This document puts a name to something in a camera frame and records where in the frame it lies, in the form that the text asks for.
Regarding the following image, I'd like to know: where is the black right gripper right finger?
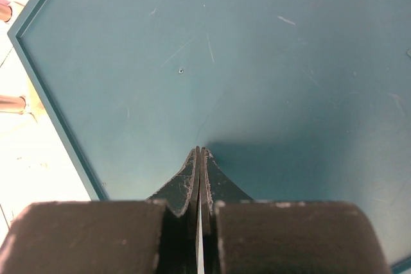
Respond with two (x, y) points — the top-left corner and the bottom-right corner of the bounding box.
(199, 148), (252, 273)

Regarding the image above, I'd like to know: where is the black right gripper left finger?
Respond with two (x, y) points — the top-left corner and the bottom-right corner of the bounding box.
(148, 147), (200, 273)

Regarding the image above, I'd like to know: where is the teal drawer cabinet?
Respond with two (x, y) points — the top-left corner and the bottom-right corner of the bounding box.
(8, 0), (410, 273)

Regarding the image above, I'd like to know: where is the white two-tier shelf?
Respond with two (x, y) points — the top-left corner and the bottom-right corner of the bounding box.
(1, 0), (89, 236)

